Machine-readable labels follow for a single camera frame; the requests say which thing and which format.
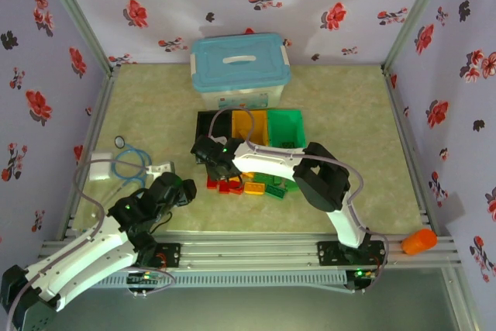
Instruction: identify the black plastic bin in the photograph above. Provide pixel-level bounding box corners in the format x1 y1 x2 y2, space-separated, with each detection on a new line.
195 110 235 165

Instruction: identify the yellow plastic bin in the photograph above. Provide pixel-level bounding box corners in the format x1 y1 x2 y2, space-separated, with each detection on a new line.
231 109 271 146

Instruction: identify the white adapter box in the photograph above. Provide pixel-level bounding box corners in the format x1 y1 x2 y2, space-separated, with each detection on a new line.
89 151 113 181

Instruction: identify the green plastic bin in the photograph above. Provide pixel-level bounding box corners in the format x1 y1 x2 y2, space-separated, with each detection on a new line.
266 109 308 153

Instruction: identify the small circuit board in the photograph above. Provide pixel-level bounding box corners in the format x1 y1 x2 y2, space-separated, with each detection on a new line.
346 267 379 294
126 272 164 297

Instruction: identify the blue lidded storage box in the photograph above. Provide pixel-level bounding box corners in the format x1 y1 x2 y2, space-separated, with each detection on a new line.
189 33 291 111

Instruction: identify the orange plastic cup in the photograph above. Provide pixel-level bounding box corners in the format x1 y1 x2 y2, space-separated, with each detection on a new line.
400 229 438 257

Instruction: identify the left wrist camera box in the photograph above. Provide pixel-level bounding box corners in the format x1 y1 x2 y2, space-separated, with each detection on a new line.
146 160 176 177

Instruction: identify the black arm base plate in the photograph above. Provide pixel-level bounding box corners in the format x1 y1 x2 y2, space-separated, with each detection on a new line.
149 243 182 270
316 240 388 268

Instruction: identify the left arm grey cable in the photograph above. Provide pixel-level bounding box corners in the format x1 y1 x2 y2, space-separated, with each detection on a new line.
5 158 156 326

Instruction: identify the grey base cable loop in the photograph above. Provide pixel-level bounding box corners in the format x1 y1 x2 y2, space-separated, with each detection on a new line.
129 264 177 297

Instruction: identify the aluminium cross rail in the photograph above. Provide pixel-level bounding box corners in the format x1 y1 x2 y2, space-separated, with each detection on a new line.
38 233 462 270

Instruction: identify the grey slotted cable duct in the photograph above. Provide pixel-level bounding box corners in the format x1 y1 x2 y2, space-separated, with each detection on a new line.
88 271 348 290

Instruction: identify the aluminium side rail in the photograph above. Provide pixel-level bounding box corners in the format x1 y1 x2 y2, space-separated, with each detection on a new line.
381 67 441 235
57 67 121 239

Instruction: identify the aluminium corner post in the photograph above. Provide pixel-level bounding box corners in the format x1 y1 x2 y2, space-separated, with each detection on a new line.
36 0 117 74
381 0 454 72

